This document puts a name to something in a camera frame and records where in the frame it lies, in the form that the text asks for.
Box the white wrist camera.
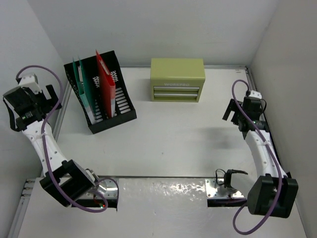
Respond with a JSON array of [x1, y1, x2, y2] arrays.
[[246, 90, 262, 100], [16, 73, 43, 95]]

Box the black three-slot file organizer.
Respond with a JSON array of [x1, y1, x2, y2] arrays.
[[64, 51, 137, 134]]

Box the green metal drawer toolbox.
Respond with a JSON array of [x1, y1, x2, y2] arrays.
[[150, 58, 206, 102]]

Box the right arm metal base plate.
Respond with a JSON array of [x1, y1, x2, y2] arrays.
[[205, 178, 245, 199]]

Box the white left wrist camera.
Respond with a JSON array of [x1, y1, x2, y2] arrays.
[[16, 73, 43, 95]]

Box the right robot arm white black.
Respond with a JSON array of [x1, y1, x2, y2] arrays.
[[223, 96, 298, 218]]

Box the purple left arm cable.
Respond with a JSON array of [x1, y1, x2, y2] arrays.
[[16, 64, 120, 214]]

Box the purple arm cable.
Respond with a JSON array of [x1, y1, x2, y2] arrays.
[[231, 79, 285, 235], [16, 64, 120, 214]]

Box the red folder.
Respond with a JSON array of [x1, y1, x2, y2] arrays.
[[96, 51, 115, 118]]

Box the green notebook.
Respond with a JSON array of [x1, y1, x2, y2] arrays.
[[72, 58, 97, 124]]

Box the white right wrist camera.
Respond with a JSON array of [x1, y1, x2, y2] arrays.
[[246, 90, 262, 100]]

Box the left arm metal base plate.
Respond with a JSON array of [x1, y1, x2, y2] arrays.
[[80, 178, 119, 199]]

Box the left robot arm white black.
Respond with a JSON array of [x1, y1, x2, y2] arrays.
[[3, 85, 96, 207]]

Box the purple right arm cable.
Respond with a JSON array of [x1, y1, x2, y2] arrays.
[[231, 79, 285, 235]]

